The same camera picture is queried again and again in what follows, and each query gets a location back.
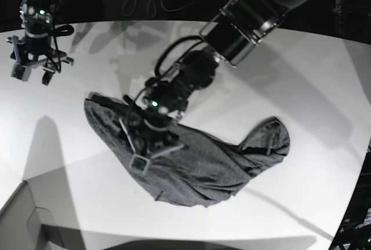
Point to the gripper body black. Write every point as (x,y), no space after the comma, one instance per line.
(149,143)
(32,52)

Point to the dark grey t-shirt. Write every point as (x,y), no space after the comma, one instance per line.
(207,171)

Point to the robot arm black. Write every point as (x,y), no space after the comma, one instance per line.
(38,17)
(235,31)

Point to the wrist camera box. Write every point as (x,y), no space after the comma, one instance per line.
(140,163)
(21,73)

